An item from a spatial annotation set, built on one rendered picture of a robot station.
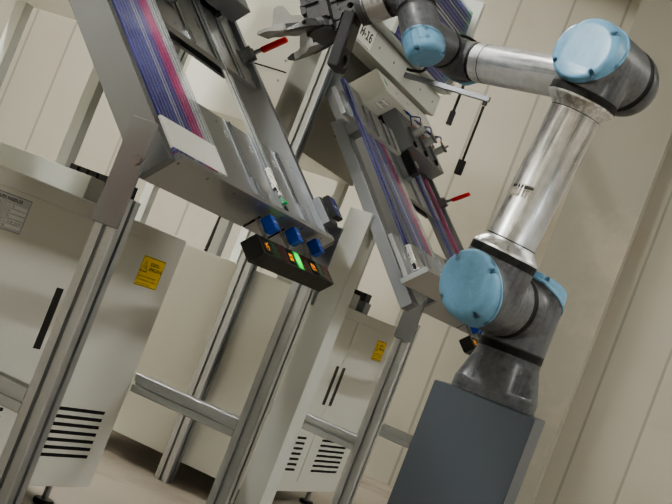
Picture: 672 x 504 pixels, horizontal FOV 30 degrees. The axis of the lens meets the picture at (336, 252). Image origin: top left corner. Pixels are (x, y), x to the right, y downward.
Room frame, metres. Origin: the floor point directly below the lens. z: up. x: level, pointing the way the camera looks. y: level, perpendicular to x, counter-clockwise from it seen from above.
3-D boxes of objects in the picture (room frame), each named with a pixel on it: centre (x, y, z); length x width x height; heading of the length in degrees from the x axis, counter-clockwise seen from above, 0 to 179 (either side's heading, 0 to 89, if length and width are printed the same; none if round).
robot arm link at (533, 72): (2.26, -0.24, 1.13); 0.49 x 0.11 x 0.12; 49
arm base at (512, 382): (2.17, -0.34, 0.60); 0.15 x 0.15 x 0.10
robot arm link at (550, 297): (2.17, -0.34, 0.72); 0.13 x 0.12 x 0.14; 139
